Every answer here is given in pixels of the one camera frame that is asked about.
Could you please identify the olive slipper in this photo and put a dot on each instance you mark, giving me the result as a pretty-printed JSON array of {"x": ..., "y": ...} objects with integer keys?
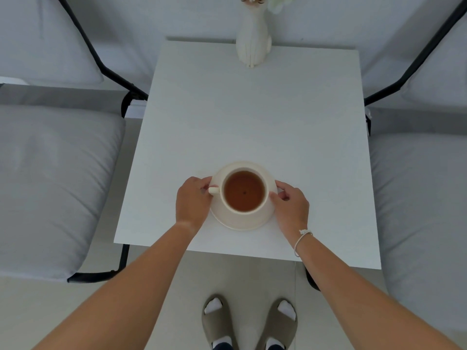
[
  {"x": 219, "y": 326},
  {"x": 277, "y": 326}
]

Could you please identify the olive right slipper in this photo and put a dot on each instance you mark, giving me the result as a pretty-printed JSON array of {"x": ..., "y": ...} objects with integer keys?
[{"x": 277, "y": 326}]

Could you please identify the brown tea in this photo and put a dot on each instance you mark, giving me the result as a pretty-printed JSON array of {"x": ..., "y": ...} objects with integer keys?
[{"x": 243, "y": 191}]

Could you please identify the person's left forearm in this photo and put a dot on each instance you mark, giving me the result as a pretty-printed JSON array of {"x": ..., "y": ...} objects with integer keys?
[{"x": 135, "y": 287}]

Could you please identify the person's right thumb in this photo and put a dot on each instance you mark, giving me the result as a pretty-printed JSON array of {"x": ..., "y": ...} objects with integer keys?
[{"x": 275, "y": 200}]

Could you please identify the grey chair back cushion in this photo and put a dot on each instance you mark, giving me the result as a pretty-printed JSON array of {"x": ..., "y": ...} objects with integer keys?
[
  {"x": 40, "y": 40},
  {"x": 443, "y": 74}
]

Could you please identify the person's left hand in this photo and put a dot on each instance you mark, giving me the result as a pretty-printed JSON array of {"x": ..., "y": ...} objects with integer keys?
[{"x": 191, "y": 205}]

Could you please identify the white sock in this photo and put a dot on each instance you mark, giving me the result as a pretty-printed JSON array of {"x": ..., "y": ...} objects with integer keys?
[
  {"x": 287, "y": 309},
  {"x": 213, "y": 305}
]

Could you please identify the white left sock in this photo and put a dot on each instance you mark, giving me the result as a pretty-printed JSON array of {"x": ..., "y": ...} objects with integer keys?
[{"x": 213, "y": 305}]

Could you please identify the grey chair seat cushion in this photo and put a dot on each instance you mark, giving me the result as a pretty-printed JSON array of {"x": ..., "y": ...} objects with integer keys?
[
  {"x": 423, "y": 222},
  {"x": 54, "y": 189}
]

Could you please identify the person's left thumb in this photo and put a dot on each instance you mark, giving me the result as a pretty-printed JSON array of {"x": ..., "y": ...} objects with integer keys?
[{"x": 205, "y": 190}]

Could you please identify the white cat figurine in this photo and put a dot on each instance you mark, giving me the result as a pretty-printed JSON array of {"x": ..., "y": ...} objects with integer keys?
[{"x": 253, "y": 40}]

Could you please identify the cream cup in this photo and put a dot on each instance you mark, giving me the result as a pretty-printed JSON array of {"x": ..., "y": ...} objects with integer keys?
[{"x": 229, "y": 211}]

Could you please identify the person's right hand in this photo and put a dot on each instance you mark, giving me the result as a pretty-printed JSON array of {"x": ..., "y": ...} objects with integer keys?
[{"x": 293, "y": 211}]

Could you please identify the person's right forearm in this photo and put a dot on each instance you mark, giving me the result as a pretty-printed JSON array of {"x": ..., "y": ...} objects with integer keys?
[{"x": 357, "y": 295}]

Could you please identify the black metal chair frame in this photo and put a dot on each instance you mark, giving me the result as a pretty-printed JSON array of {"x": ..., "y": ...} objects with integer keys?
[
  {"x": 109, "y": 74},
  {"x": 412, "y": 72}
]

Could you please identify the cream saucer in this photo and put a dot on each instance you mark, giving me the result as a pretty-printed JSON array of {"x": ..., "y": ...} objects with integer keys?
[{"x": 240, "y": 220}]

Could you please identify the white right sock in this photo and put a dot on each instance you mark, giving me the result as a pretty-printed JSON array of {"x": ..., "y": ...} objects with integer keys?
[{"x": 287, "y": 309}]

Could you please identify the olive left slipper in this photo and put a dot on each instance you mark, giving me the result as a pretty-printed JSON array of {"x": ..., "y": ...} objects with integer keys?
[{"x": 219, "y": 326}]

